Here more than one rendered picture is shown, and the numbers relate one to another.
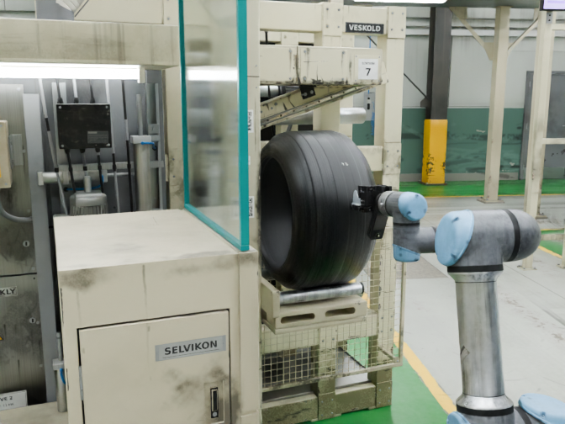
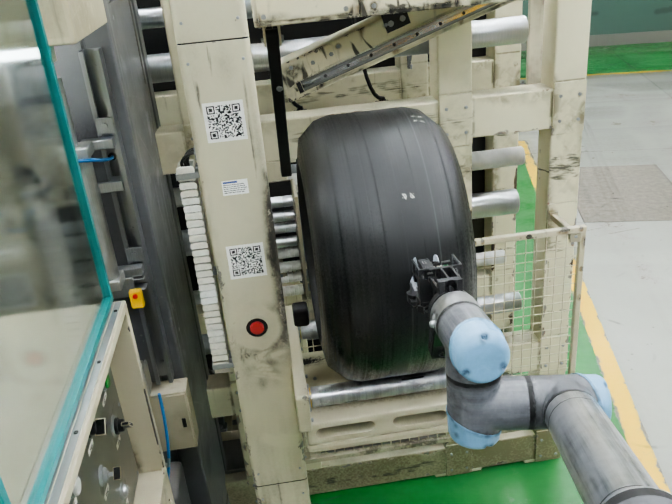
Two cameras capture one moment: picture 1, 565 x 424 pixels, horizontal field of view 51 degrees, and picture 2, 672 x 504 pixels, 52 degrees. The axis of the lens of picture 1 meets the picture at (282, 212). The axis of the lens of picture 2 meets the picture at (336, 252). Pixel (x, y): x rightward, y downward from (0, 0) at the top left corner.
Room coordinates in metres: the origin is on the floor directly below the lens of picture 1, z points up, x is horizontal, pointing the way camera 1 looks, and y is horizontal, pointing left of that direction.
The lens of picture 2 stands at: (0.82, -0.40, 1.82)
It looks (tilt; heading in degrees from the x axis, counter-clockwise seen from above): 25 degrees down; 16
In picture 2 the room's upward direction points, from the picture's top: 5 degrees counter-clockwise
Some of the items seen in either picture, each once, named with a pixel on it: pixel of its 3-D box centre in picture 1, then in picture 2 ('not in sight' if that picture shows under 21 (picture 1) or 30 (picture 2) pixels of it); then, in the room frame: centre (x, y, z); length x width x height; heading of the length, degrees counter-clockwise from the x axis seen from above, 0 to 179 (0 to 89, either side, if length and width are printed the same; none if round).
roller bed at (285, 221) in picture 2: not in sight; (265, 242); (2.43, 0.27, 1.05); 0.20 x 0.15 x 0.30; 112
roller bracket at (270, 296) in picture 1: (257, 288); (297, 362); (2.09, 0.09, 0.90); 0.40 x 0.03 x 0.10; 22
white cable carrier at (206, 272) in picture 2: not in sight; (207, 271); (1.99, 0.22, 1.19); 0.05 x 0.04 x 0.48; 22
